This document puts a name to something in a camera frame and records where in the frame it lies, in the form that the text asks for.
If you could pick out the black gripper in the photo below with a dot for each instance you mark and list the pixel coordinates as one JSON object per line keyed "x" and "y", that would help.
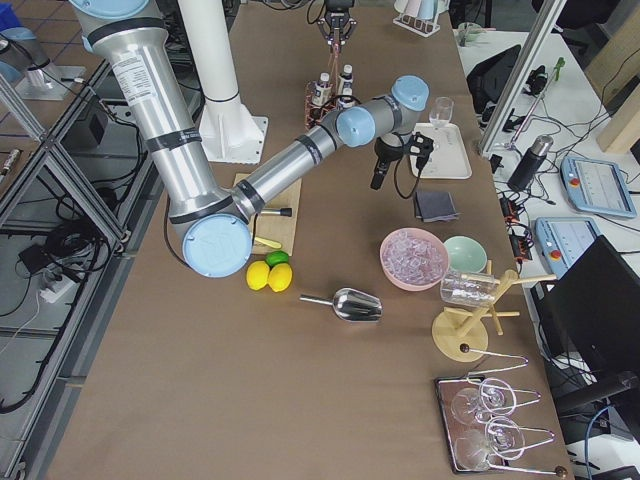
{"x": 387, "y": 150}
{"x": 336, "y": 8}

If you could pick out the copper wire bottle basket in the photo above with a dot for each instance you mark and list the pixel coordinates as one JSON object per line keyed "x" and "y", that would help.
{"x": 331, "y": 90}

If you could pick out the tea bottle white cap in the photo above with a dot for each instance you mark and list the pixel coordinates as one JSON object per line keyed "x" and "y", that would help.
{"x": 321, "y": 94}

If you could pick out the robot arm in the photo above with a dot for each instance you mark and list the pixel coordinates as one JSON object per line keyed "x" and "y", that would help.
{"x": 211, "y": 221}

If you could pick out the grey folded cloth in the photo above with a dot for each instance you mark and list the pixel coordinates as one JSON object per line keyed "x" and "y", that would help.
{"x": 433, "y": 206}

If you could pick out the white rabbit tray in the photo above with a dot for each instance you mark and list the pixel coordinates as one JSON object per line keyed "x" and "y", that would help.
{"x": 449, "y": 159}

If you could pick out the clear wine glass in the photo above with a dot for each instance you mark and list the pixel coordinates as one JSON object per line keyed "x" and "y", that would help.
{"x": 441, "y": 112}

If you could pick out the white cup rack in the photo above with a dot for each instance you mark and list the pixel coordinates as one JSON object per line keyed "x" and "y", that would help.
{"x": 417, "y": 16}

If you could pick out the pink bowl of ice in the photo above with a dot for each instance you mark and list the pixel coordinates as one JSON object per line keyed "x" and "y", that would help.
{"x": 413, "y": 259}

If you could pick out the steel muddler black tip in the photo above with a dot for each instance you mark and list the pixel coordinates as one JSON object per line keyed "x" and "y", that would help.
{"x": 279, "y": 212}

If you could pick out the bamboo cutting board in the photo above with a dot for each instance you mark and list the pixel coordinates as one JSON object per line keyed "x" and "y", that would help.
{"x": 278, "y": 228}

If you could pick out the green ceramic bowl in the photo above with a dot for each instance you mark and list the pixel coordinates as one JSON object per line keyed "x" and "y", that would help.
{"x": 465, "y": 254}

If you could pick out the yellow plastic knife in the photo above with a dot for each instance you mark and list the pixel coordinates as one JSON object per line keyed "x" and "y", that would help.
{"x": 268, "y": 243}

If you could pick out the green lime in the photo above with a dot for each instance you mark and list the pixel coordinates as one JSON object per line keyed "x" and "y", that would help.
{"x": 276, "y": 257}

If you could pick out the steel ice scoop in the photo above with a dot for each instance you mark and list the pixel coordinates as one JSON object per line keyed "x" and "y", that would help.
{"x": 351, "y": 305}

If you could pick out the black thermos bottle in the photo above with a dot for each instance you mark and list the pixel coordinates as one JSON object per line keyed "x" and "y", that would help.
{"x": 530, "y": 163}

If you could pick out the glass mug on stand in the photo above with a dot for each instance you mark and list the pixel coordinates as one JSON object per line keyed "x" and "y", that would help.
{"x": 468, "y": 289}

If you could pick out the lower yellow lemon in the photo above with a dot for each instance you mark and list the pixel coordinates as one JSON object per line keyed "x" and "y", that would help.
{"x": 280, "y": 277}

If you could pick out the yellow lemon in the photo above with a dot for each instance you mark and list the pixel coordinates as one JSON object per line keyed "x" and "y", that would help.
{"x": 257, "y": 275}
{"x": 280, "y": 277}

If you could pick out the upper yellow lemon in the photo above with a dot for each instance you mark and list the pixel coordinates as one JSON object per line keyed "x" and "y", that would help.
{"x": 257, "y": 275}

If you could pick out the wooden cup tree stand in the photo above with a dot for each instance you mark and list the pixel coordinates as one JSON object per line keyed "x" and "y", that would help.
{"x": 458, "y": 331}

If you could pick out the blue teach pendant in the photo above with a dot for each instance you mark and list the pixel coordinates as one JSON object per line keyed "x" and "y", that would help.
{"x": 564, "y": 239}
{"x": 596, "y": 186}

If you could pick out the black monitor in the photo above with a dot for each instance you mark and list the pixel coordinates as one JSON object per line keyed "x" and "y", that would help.
{"x": 593, "y": 311}

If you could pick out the hanging wine glass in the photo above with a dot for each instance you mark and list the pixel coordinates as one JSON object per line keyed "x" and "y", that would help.
{"x": 500, "y": 441}
{"x": 481, "y": 402}

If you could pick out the glass rack tray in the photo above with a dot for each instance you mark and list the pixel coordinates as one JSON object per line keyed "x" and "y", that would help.
{"x": 446, "y": 389}

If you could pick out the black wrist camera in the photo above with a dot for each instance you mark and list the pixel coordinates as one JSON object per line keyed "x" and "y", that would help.
{"x": 421, "y": 146}

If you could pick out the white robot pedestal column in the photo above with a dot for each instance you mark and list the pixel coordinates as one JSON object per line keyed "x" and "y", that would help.
{"x": 230, "y": 134}

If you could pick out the aluminium frame post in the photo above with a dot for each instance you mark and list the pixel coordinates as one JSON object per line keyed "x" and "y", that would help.
{"x": 542, "y": 26}

